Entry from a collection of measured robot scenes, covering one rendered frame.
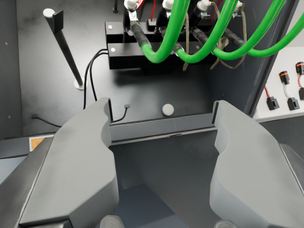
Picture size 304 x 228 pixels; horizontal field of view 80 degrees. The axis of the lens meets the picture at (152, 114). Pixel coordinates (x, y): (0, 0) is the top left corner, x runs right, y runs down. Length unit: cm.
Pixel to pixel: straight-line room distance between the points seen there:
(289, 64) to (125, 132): 57
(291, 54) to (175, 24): 62
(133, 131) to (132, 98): 17
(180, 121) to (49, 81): 42
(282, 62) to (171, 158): 104
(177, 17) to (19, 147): 43
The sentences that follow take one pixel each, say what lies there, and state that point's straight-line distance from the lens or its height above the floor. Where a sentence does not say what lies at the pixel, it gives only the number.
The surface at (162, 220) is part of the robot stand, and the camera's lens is 83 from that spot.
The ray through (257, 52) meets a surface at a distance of 44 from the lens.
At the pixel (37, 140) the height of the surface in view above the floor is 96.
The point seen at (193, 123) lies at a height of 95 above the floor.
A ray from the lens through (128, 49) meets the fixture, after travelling 51.
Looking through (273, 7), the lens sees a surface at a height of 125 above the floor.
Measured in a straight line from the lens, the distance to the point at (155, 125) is 49.
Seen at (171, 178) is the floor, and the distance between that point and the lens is 152.
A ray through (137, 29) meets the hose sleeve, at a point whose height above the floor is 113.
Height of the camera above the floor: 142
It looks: 74 degrees down
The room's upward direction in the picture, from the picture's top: 51 degrees clockwise
